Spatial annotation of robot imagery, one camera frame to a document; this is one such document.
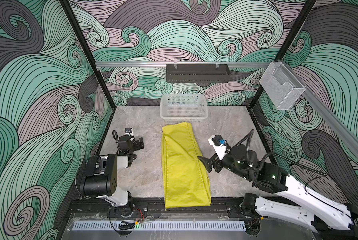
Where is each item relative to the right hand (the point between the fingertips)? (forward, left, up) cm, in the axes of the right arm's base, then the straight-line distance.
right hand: (204, 151), depth 63 cm
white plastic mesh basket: (+53, 0, -28) cm, 60 cm away
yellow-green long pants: (-3, +7, -29) cm, 30 cm away
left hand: (+22, +40, -22) cm, 50 cm away
